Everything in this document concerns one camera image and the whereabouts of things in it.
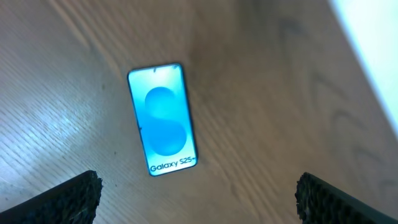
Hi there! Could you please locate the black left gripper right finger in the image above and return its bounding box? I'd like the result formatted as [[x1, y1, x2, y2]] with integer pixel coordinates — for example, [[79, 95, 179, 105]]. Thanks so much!
[[295, 172, 397, 224]]

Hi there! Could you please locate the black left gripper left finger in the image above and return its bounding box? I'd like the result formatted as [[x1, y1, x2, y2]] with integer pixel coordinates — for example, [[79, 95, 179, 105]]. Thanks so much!
[[1, 170, 103, 224]]

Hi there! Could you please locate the blue Galaxy smartphone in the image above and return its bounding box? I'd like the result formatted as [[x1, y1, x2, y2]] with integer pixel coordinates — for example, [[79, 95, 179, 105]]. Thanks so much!
[[127, 63, 198, 177]]

